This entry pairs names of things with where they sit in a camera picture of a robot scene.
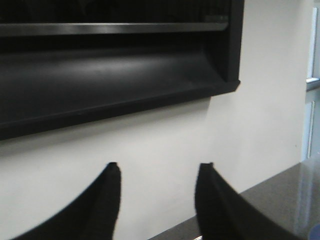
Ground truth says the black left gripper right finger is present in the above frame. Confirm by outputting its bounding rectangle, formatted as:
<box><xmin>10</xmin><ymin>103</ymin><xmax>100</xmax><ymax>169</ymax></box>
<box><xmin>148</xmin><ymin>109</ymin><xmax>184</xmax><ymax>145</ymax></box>
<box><xmin>194</xmin><ymin>162</ymin><xmax>298</xmax><ymax>240</ymax></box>

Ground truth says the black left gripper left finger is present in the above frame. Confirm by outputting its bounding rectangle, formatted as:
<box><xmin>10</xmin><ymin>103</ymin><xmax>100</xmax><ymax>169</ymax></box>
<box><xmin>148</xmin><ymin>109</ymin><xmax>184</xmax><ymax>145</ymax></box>
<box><xmin>15</xmin><ymin>162</ymin><xmax>121</xmax><ymax>240</ymax></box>

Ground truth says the black range hood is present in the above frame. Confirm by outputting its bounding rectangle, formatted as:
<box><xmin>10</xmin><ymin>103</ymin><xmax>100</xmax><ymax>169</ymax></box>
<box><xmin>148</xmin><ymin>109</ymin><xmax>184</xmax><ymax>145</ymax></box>
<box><xmin>0</xmin><ymin>0</ymin><xmax>245</xmax><ymax>140</ymax></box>

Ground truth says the window frame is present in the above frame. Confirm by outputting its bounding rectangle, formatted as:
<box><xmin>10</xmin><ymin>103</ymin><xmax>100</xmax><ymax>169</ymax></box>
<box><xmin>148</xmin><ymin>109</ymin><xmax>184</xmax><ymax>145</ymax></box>
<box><xmin>301</xmin><ymin>1</ymin><xmax>320</xmax><ymax>161</ymax></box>

